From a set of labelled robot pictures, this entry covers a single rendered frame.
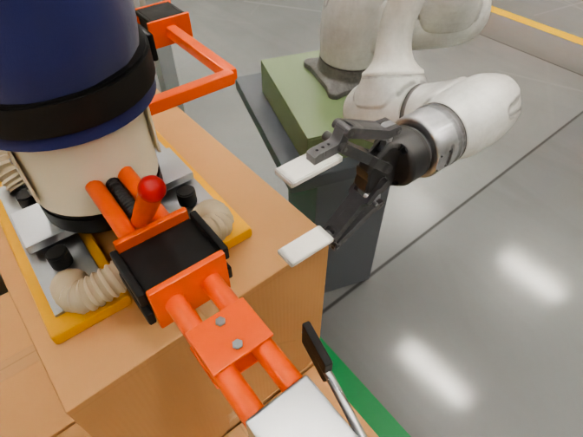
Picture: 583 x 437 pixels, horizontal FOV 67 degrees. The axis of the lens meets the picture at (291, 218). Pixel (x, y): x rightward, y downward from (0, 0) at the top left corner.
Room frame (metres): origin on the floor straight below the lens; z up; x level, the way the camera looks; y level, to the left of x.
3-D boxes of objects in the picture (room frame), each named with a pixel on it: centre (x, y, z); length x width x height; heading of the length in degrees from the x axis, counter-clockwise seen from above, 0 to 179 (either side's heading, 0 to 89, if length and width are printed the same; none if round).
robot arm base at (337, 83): (1.09, -0.14, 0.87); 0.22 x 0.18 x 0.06; 23
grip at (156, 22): (0.87, 0.26, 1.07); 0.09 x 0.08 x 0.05; 128
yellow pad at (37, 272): (0.41, 0.35, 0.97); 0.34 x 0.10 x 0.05; 38
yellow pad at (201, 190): (0.53, 0.20, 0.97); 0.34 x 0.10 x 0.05; 38
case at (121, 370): (0.53, 0.29, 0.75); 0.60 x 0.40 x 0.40; 40
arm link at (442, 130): (0.48, -0.18, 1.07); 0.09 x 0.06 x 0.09; 38
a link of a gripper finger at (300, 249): (0.36, -0.02, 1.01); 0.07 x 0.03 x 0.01; 128
